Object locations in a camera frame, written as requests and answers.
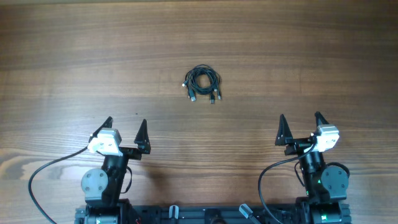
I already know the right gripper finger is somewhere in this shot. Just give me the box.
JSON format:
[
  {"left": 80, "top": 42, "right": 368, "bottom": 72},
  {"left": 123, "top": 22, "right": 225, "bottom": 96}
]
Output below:
[
  {"left": 275, "top": 114, "right": 294, "bottom": 146},
  {"left": 315, "top": 111, "right": 329, "bottom": 126}
]

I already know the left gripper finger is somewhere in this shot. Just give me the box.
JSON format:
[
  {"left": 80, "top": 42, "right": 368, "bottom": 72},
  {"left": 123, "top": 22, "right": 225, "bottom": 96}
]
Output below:
[
  {"left": 134, "top": 119, "right": 151, "bottom": 150},
  {"left": 89, "top": 116, "right": 113, "bottom": 142}
]

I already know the black USB cable thick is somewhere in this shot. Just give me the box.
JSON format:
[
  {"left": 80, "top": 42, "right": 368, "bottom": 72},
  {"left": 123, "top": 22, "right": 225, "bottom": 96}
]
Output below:
[{"left": 186, "top": 64, "right": 222, "bottom": 105}]

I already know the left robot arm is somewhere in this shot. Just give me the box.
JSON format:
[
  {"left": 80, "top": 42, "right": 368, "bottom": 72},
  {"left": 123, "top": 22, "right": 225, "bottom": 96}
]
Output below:
[{"left": 74, "top": 117, "right": 151, "bottom": 224}]

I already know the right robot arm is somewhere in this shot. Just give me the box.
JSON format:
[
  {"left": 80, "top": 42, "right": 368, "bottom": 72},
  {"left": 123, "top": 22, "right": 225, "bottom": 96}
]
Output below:
[{"left": 275, "top": 111, "right": 352, "bottom": 223}]

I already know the right camera cable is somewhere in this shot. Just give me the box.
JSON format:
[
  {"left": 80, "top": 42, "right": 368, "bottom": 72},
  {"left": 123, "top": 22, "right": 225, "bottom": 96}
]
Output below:
[{"left": 257, "top": 142, "right": 318, "bottom": 224}]

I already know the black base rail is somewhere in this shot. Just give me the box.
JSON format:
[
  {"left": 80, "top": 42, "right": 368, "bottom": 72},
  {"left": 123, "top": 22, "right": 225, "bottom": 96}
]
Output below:
[{"left": 74, "top": 202, "right": 352, "bottom": 224}]

